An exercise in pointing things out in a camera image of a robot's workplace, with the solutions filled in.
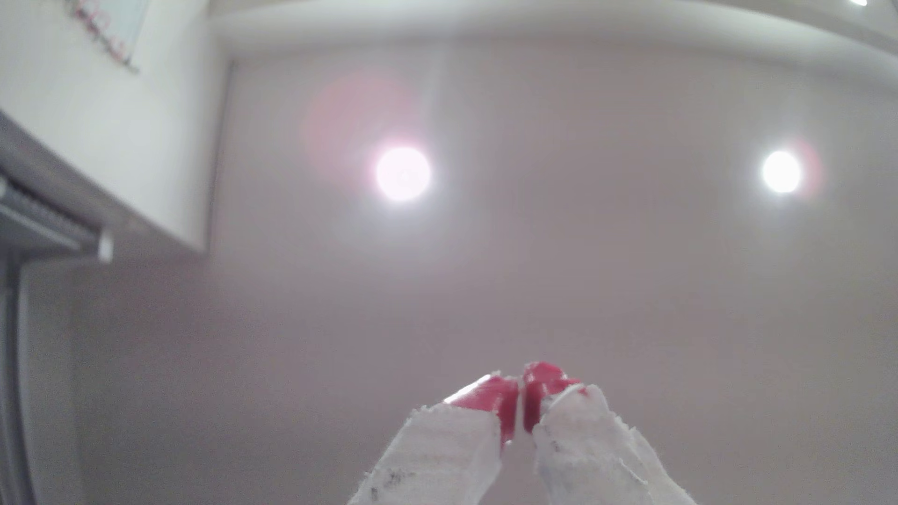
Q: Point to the wall calendar with red edge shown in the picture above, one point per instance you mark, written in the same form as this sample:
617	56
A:
119	21

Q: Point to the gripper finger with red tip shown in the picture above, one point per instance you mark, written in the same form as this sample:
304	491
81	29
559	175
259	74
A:
449	449
589	449

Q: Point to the grey curtain rail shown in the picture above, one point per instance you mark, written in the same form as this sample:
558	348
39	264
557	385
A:
42	224

